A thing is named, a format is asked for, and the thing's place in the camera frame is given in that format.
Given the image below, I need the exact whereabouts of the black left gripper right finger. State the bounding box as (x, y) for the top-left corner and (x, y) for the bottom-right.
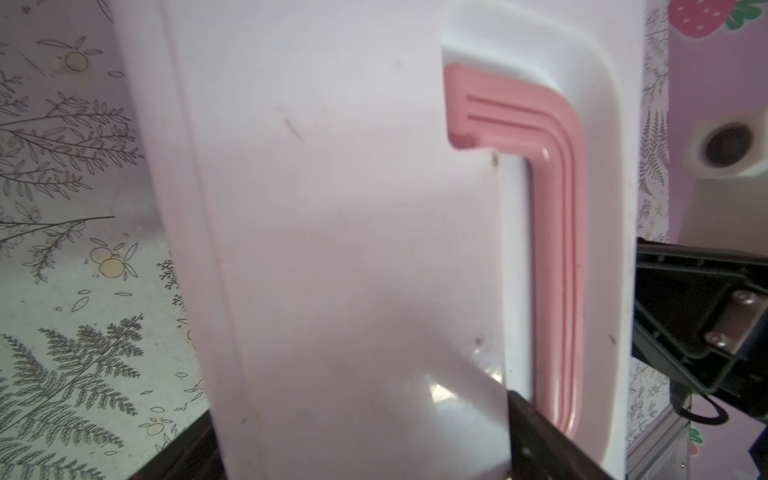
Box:
(507, 390), (611, 480)

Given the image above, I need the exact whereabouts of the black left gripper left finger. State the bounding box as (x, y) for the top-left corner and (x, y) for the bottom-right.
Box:
(130, 411), (225, 480)

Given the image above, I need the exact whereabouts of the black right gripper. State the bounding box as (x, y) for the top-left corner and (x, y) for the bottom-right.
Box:
(633, 240), (767, 420)

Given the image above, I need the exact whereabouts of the white lid blue tool box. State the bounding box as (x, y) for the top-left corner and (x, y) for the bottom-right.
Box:
(112, 1), (646, 479)

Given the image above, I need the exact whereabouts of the aluminium corner frame post right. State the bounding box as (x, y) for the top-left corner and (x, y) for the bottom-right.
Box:
(625, 405), (691, 480)

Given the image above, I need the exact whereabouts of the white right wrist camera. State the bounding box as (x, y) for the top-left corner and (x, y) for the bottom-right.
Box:
(677, 108), (767, 257)

